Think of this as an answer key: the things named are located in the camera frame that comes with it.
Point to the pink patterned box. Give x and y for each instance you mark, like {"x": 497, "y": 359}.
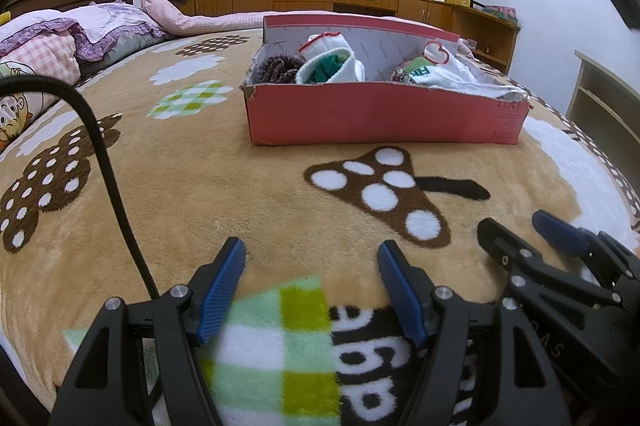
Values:
{"x": 500, "y": 11}

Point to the pink checked quilt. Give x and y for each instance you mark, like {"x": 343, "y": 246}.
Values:
{"x": 215, "y": 21}

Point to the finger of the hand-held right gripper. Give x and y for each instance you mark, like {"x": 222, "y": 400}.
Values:
{"x": 560, "y": 231}
{"x": 500, "y": 241}

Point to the light wooden shelf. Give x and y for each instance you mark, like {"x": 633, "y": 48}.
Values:
{"x": 605, "y": 106}

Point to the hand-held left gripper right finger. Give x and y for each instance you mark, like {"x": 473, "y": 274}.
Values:
{"x": 400, "y": 291}

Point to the pink checked cartoon pillow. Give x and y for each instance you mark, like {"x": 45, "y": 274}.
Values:
{"x": 40, "y": 61}

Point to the green white sock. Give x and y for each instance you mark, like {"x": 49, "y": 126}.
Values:
{"x": 417, "y": 72}
{"x": 330, "y": 66}

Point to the white sock red trim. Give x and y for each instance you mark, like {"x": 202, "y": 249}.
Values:
{"x": 352, "y": 69}

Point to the red cardboard shoe box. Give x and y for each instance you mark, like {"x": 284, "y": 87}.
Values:
{"x": 380, "y": 116}

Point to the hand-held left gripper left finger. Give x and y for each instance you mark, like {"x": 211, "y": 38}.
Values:
{"x": 222, "y": 291}

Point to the maroon sock with tan cuff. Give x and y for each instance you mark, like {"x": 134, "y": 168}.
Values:
{"x": 280, "y": 69}

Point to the purple ruffled pillow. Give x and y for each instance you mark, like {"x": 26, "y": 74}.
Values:
{"x": 120, "y": 26}

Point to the pink ruffled pillow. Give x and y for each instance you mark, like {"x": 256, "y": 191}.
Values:
{"x": 35, "y": 24}

